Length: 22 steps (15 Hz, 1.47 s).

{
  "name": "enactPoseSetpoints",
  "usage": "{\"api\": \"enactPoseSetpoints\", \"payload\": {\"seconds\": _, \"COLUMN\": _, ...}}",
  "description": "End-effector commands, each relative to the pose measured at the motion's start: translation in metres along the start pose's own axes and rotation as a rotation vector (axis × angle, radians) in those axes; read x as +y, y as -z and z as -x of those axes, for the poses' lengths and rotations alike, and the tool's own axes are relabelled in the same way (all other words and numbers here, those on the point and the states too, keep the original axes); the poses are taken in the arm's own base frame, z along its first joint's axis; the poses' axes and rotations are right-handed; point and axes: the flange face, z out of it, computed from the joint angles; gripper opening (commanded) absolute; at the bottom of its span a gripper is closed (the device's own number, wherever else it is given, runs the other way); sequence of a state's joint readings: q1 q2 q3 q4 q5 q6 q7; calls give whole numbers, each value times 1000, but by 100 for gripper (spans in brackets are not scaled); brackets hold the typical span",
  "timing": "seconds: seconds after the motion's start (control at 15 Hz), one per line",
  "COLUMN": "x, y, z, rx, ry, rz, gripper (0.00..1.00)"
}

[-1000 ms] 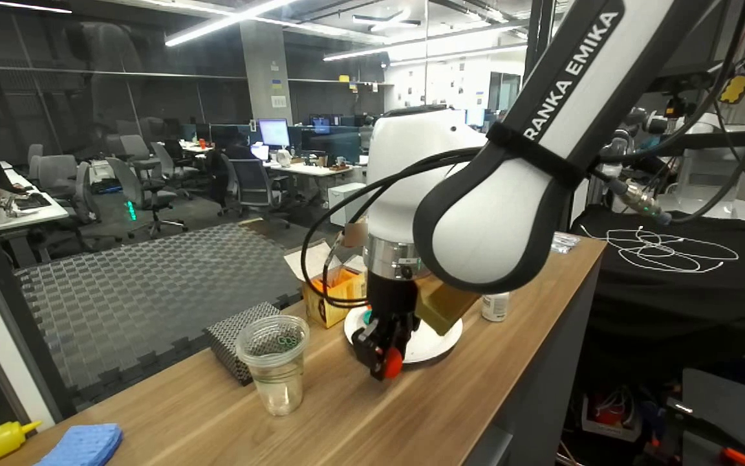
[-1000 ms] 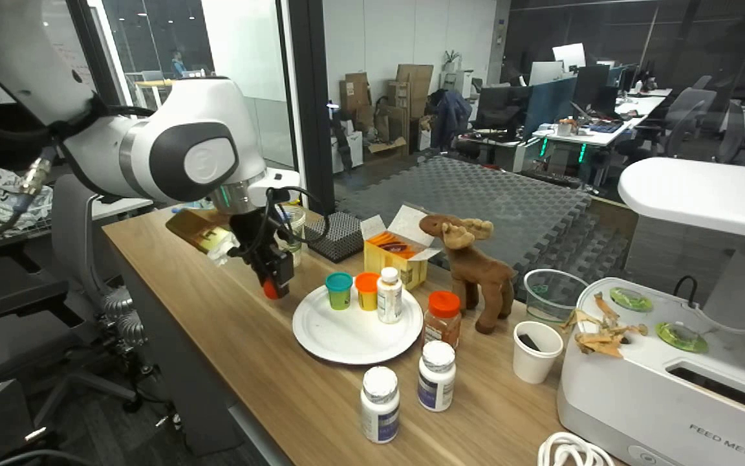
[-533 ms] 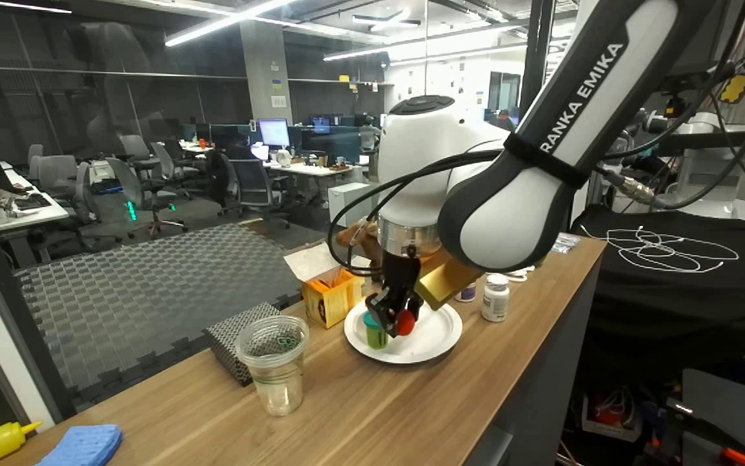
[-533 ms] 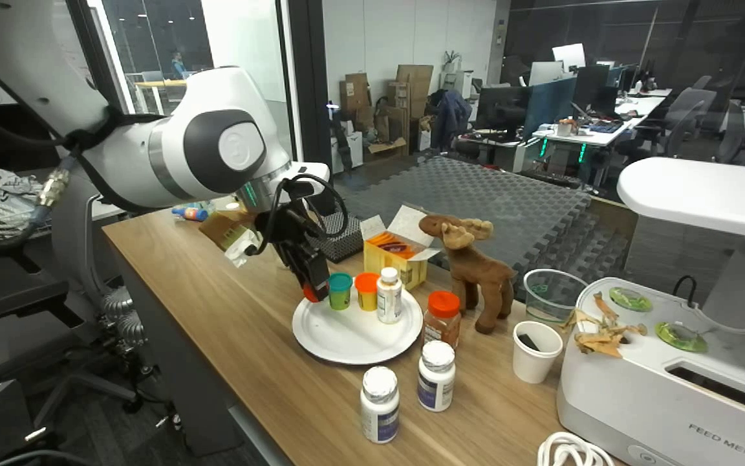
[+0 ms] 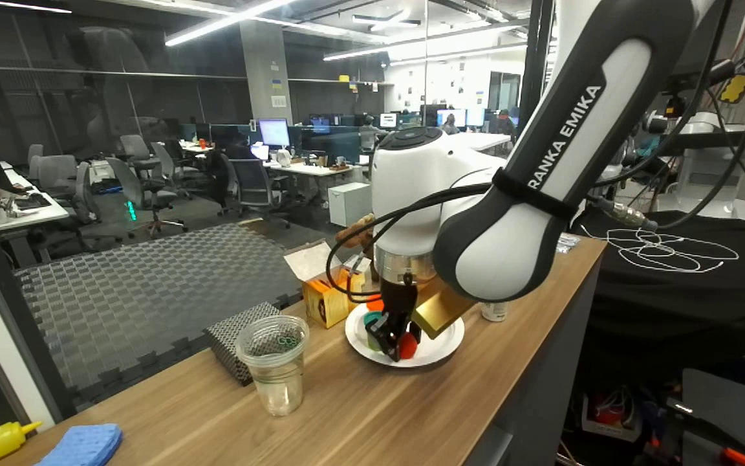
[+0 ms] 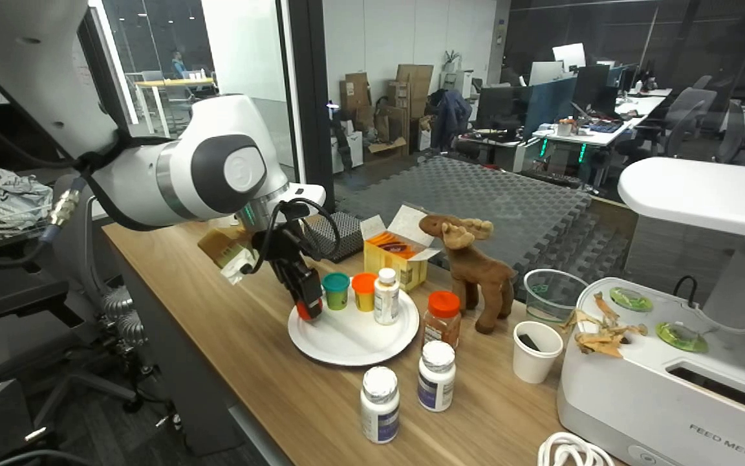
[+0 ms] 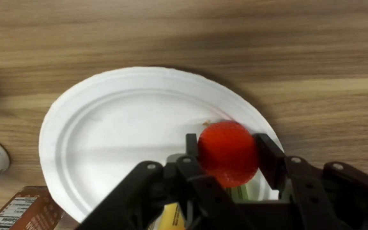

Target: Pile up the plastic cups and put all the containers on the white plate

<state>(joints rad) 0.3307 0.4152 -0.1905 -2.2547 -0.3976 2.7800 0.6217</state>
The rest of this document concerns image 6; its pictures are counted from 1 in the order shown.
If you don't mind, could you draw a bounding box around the pale crumpled cloth pile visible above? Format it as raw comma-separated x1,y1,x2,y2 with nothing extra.
0,167,57,255

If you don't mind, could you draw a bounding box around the red ball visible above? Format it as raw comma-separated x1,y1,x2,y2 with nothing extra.
294,295,323,323

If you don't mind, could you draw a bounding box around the teal lid dough container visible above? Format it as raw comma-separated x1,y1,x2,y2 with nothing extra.
320,273,352,313

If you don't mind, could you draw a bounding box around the white paper plate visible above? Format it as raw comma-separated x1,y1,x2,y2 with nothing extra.
284,287,422,370

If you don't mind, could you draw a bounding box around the orange lid spice jar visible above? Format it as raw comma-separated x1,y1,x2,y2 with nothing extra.
422,287,465,350

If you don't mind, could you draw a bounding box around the white background table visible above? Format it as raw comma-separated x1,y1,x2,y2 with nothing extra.
132,75,219,98

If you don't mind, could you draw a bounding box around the white countertop machine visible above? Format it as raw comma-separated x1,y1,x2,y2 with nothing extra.
557,156,745,466

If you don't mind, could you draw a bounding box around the dried brown peel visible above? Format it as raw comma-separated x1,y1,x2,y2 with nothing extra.
572,290,648,361

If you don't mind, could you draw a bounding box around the tall brown cardboard box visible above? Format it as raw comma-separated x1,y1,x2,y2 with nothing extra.
394,62,438,124

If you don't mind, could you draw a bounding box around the white pill bottle blue label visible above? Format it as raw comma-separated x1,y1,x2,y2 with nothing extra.
414,340,460,414
357,365,403,449

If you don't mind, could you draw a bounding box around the white office desk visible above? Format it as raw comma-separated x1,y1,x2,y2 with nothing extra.
531,114,642,177

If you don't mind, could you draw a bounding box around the blue desk partition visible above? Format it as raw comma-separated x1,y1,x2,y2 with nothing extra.
522,75,579,138

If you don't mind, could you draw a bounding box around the white coiled cable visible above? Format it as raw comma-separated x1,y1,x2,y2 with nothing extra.
532,429,617,466

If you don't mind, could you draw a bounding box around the open yellow cardboard box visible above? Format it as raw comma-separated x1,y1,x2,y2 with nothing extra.
359,205,442,295

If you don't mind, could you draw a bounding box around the grey office chair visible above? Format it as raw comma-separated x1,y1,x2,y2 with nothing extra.
0,170,182,436

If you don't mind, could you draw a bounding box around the black pillar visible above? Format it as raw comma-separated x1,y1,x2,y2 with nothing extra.
284,0,339,217

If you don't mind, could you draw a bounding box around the white paper cup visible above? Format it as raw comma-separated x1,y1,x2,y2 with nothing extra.
509,318,567,389

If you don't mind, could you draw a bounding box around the gold wrist camera bar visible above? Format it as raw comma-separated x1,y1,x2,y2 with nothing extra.
196,225,258,287

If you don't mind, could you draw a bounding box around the brown moose plush toy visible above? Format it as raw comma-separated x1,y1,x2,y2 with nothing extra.
416,212,519,336

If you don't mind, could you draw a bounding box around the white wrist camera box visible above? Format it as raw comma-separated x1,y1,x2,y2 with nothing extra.
279,181,329,212

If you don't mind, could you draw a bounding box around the orange lid dough container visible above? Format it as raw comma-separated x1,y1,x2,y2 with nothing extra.
348,273,379,313

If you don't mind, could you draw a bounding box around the clear plastic cup green rim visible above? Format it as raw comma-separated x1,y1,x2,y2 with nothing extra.
519,266,593,330

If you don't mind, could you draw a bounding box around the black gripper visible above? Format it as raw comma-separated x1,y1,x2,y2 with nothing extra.
253,225,325,321

